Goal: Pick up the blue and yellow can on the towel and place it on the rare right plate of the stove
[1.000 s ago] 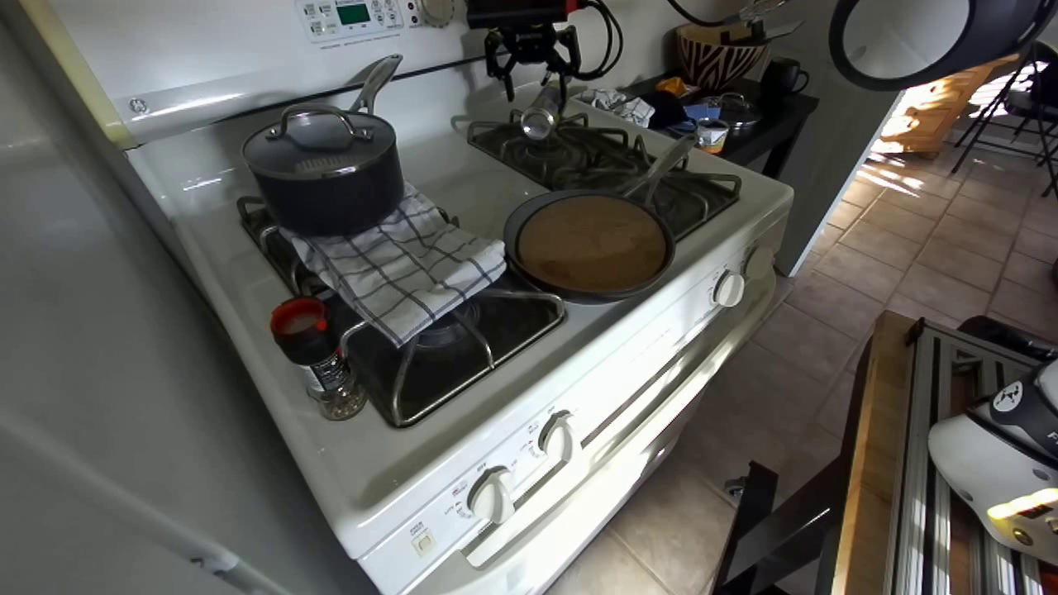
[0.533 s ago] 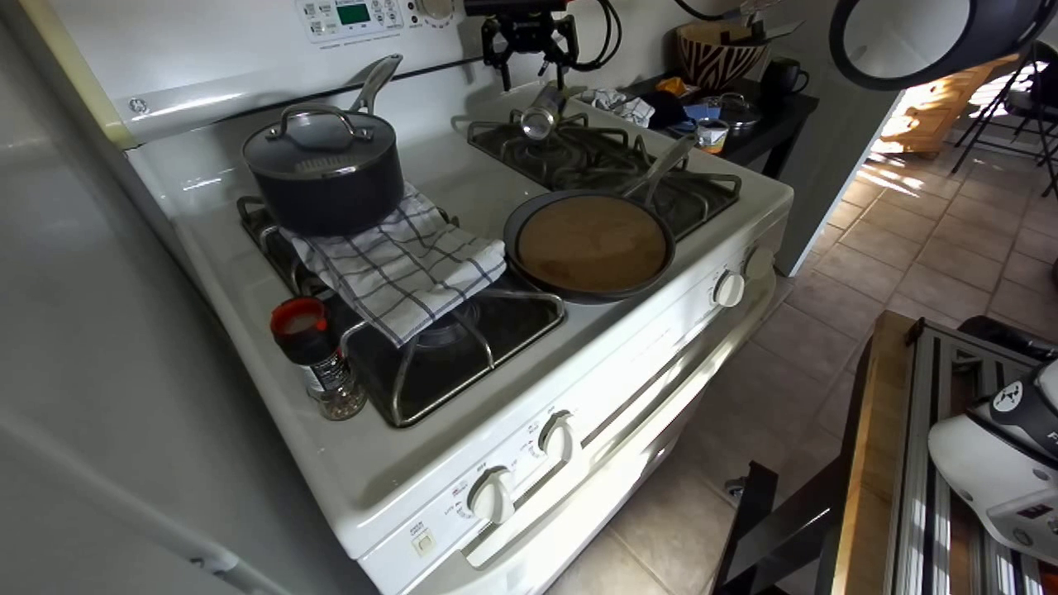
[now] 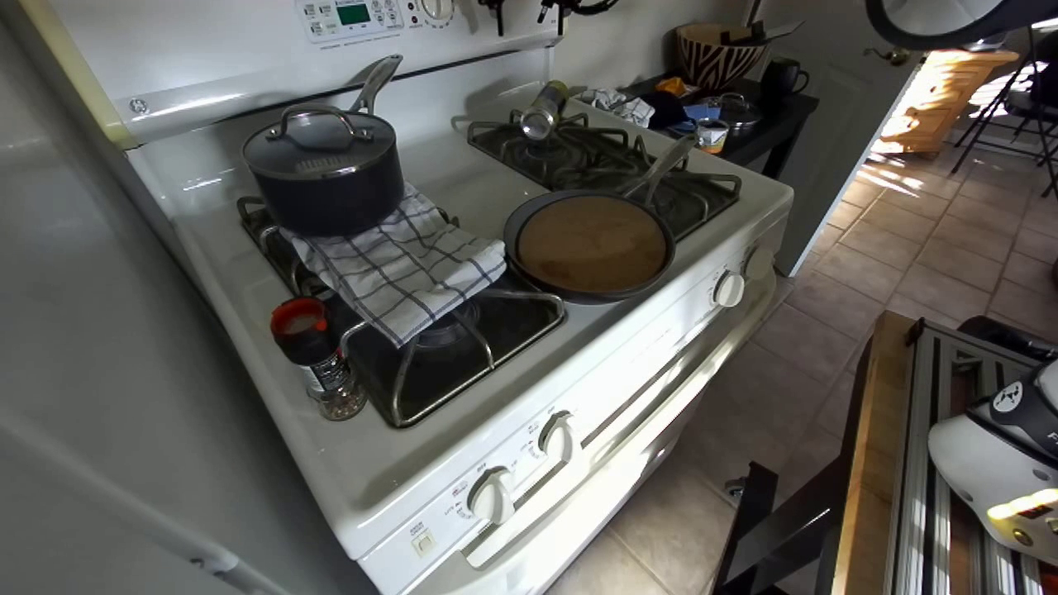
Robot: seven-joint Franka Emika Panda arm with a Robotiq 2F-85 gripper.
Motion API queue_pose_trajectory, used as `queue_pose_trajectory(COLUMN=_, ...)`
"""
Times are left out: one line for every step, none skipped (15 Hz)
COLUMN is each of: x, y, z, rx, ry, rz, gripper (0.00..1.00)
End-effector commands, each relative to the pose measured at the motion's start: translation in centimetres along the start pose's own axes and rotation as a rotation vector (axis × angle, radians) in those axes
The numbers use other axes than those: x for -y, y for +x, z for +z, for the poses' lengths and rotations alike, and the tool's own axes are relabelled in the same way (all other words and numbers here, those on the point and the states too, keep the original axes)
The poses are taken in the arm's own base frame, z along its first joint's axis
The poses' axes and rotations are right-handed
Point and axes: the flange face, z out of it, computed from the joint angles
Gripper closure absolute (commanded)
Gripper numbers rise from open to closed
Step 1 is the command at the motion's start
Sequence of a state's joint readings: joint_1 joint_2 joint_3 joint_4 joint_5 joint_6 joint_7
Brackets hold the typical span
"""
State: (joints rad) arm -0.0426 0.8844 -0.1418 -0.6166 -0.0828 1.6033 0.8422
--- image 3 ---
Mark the blue and yellow can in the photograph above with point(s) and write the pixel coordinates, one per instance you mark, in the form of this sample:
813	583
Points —
544	111

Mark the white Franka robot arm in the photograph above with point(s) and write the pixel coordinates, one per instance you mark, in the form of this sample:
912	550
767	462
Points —
992	462

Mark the white checkered towel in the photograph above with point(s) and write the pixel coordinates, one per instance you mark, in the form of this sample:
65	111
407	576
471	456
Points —
407	269

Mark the white stove knob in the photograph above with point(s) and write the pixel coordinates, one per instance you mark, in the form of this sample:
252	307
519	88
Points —
759	266
486	494
727	287
557	437

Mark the black grate under towel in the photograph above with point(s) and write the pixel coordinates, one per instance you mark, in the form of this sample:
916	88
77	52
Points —
464	350

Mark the white gas stove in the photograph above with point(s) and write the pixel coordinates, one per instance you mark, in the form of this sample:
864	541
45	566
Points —
440	462

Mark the white oven dial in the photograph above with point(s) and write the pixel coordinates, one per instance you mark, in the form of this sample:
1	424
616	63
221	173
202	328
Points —
439	11

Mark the crumpled white wrapper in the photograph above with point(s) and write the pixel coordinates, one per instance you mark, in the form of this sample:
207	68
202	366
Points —
622	108

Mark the black bare burner grate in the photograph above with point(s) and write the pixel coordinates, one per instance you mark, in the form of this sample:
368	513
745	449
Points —
599	166

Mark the zebra pattern basket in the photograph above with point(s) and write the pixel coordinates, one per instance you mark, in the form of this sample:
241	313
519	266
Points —
715	55

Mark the small white cup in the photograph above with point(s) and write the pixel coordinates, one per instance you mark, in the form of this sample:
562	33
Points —
712	136

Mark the dark pot with lid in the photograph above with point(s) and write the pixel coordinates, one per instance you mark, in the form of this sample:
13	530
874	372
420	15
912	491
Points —
325	177

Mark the grey frying pan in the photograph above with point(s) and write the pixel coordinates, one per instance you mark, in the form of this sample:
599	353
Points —
588	241

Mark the black mug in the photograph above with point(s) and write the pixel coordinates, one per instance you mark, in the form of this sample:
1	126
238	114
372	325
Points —
786	76

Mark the dark side table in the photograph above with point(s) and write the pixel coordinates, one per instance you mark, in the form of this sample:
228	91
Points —
782	126

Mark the grey door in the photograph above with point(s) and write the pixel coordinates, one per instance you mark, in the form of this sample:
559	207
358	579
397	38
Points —
836	119

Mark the red-capped spice bottle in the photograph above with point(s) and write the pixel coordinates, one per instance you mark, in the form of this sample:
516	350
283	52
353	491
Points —
307	341

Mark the black tripod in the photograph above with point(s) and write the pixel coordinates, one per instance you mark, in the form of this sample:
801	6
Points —
1019	111

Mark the grey refrigerator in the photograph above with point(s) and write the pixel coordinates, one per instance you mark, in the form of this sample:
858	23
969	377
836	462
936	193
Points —
100	383

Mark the wooden cart board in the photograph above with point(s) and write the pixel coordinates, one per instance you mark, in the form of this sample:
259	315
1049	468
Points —
878	462

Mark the black stand legs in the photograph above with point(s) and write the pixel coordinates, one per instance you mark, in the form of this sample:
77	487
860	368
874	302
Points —
760	530

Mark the aluminium rail frame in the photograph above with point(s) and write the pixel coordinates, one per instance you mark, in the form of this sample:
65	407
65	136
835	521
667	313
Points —
936	530

